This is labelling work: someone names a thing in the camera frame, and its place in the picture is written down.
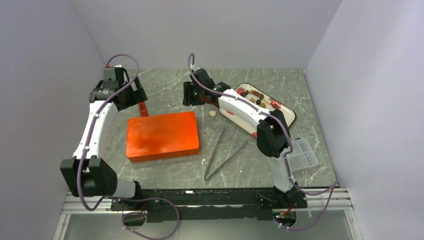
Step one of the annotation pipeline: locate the orange box lid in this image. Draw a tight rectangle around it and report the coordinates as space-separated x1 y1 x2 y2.
126 111 200 163

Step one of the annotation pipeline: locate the white strawberry tray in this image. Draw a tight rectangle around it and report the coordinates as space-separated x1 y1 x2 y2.
218 82 297 138

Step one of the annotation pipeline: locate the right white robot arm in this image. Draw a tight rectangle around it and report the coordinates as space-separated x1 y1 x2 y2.
183 65 305 208

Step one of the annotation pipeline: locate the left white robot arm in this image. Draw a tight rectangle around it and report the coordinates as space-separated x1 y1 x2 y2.
60 65 147 210

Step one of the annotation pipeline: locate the clear plastic screw box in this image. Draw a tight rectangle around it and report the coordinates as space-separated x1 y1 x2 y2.
287 138 319 172

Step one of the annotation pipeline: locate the red handled adjustable wrench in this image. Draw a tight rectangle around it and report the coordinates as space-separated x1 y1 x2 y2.
138 102 149 117

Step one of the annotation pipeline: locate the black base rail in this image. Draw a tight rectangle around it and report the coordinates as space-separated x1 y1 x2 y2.
110 187 308 223

